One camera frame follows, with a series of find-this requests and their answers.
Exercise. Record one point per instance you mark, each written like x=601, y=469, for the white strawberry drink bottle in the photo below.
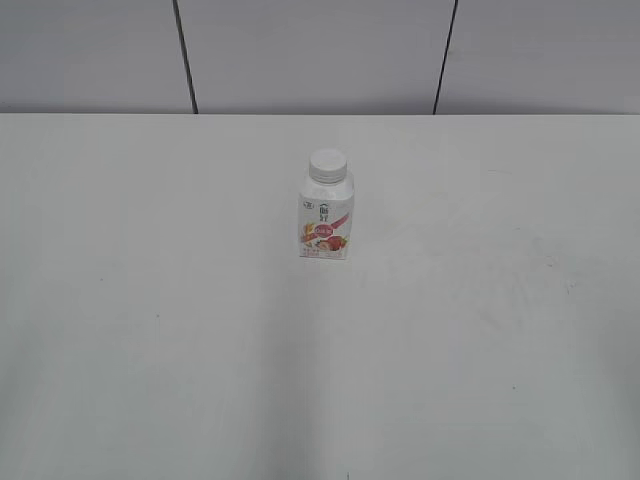
x=325, y=214

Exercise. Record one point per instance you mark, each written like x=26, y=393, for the white screw cap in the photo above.
x=328, y=166

